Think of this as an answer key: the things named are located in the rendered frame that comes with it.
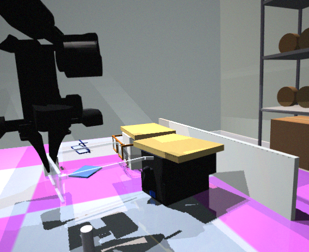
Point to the white flat panel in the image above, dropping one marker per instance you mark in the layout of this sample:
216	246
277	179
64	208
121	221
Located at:
267	176

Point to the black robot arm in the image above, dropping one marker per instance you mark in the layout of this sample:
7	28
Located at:
76	56

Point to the orange-framed glasses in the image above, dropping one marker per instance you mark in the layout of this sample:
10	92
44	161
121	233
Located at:
119	148

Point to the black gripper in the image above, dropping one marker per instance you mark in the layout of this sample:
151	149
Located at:
27	131

